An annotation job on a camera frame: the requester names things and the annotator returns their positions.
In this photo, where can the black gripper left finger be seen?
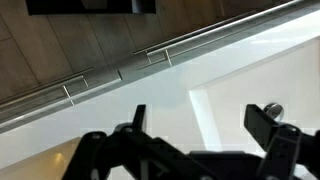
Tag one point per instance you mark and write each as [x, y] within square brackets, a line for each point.
[100, 153]

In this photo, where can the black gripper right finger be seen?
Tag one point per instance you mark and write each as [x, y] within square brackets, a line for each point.
[286, 150]

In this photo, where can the chrome drain plug large sink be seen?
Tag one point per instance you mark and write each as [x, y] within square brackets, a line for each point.
[275, 111]

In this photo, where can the large white rectangular sink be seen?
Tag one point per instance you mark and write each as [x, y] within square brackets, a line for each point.
[293, 76]

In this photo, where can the gray vanity cabinet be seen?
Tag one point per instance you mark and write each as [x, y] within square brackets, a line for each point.
[100, 78]

